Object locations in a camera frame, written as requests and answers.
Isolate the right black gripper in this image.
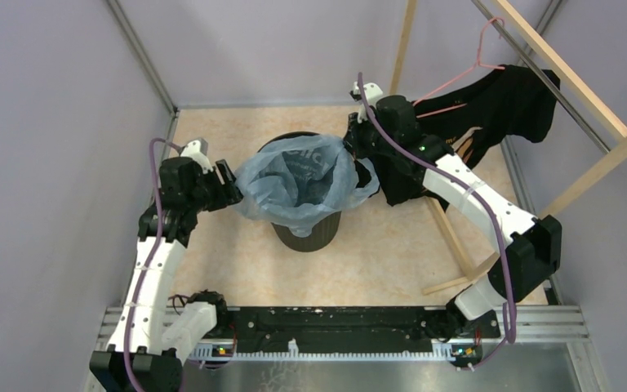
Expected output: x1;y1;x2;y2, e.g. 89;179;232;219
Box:
340;108;398;161

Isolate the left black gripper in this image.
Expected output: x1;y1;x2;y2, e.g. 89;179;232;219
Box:
187;158;247;212

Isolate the light blue plastic trash bag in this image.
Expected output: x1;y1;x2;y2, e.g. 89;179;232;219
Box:
235;134;380;238

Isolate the black plastic trash bin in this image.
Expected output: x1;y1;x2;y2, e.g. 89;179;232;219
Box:
247;131;350;252

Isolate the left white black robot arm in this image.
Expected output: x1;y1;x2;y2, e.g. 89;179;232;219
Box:
89;157;242;391

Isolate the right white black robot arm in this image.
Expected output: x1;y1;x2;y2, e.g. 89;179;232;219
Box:
344;92;563;336

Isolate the black printed t-shirt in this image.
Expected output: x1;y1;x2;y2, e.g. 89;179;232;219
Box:
370;65;562;212

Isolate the pink clothes hanger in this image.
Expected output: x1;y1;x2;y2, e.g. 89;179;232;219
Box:
413;16;505;119

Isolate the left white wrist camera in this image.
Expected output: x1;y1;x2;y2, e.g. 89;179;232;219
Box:
180;137;213;174

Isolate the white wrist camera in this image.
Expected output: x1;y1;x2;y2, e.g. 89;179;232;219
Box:
180;137;213;174
349;82;384;123

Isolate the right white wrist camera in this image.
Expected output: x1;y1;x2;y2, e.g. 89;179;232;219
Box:
349;82;384;123

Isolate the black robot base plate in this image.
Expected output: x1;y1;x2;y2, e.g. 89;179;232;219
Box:
207;306;482;354

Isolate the metal clothes rail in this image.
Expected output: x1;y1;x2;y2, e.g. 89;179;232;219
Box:
472;1;611;154

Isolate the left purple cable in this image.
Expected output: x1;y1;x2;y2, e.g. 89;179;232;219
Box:
122;137;236;392

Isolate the purple cable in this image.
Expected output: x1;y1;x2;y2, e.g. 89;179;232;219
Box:
122;137;236;392
356;72;519;371

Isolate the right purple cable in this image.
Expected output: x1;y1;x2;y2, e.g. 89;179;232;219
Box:
356;72;519;371

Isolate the grey cable duct rail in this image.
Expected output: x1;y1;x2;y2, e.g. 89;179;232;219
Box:
188;341;456;363

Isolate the wooden clothes rack frame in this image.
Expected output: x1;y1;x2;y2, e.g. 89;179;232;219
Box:
400;1;627;305

